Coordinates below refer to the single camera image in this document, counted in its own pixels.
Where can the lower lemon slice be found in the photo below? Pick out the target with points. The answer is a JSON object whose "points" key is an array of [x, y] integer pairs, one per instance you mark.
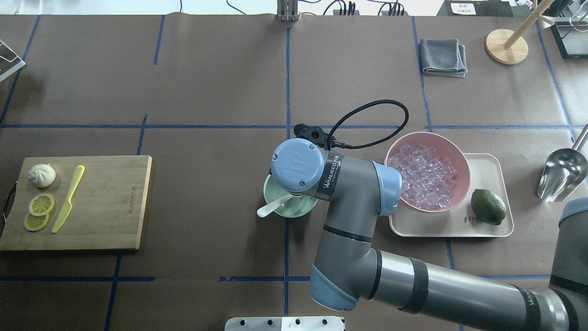
{"points": [[35, 223]]}

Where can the wooden stand with pole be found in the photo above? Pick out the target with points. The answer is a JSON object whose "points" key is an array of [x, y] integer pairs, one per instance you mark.
{"points": [[509, 47]]}

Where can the cream plastic tray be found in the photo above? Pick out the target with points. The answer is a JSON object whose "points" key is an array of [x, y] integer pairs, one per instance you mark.
{"points": [[461, 221]]}

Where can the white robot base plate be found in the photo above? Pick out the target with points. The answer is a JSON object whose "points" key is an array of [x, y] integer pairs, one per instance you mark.
{"points": [[286, 323]]}

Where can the bamboo cutting board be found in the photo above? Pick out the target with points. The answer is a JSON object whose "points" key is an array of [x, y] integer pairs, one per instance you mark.
{"points": [[108, 205]]}

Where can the upper lemon slice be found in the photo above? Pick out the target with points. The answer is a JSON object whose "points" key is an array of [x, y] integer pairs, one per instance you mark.
{"points": [[41, 204]]}

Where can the grey metal post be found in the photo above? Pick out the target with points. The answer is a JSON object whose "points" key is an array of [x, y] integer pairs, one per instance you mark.
{"points": [[287, 11]]}

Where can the white plastic spoon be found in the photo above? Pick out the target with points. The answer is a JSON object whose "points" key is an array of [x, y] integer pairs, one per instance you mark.
{"points": [[272, 206]]}

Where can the green lime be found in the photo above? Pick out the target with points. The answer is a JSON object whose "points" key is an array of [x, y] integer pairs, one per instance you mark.
{"points": [[488, 206]]}

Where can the black framed box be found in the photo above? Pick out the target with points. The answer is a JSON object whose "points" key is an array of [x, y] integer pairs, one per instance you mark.
{"points": [[571, 43]]}

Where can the pink bowl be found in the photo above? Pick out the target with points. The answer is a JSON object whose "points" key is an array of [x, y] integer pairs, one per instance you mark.
{"points": [[446, 150]]}

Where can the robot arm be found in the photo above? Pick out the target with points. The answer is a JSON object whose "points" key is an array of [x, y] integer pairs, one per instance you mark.
{"points": [[347, 268]]}

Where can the mint green bowl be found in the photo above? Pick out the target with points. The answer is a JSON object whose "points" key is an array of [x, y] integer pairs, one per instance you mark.
{"points": [[295, 207]]}

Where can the white wire rack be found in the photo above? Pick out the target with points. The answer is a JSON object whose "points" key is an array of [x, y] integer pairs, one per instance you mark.
{"points": [[10, 61]]}

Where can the lemon slice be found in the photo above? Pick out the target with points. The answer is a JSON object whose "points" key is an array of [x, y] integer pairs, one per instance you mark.
{"points": [[35, 223], [41, 204]]}

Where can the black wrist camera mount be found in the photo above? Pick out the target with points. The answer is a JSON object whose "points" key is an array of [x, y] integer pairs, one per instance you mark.
{"points": [[314, 134]]}

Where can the stainless steel scoop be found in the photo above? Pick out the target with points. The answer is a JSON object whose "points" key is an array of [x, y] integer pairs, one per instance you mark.
{"points": [[564, 170]]}

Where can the grey folded cloth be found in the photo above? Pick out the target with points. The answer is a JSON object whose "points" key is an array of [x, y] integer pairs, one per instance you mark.
{"points": [[445, 57]]}

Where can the yellow plastic knife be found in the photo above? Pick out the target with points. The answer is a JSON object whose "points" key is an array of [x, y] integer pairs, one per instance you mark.
{"points": [[67, 205]]}

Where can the clear ice cubes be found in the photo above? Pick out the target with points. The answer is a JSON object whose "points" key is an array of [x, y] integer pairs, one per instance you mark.
{"points": [[428, 180]]}

